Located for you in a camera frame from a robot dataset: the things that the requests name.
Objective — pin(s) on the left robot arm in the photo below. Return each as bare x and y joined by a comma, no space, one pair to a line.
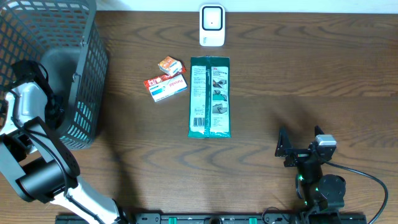
37,165

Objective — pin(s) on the green white wipes packet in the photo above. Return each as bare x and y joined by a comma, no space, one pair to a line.
209,110

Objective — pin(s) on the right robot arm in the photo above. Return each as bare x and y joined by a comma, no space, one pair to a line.
323,194

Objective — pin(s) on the grey plastic mesh basket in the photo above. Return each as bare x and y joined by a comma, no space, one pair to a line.
62,36

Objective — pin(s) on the white Panadol medicine box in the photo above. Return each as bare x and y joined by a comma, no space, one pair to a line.
168,88

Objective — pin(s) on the orange small carton box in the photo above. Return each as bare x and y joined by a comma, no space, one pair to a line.
170,66

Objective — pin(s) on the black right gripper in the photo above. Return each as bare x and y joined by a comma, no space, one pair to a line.
298,155

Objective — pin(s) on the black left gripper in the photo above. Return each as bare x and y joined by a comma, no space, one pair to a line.
59,111

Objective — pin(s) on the white barcode scanner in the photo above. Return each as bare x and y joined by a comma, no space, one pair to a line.
212,25

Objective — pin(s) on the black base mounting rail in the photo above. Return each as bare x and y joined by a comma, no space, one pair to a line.
270,218

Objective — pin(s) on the red snack stick sachet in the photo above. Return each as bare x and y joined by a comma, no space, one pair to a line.
161,78

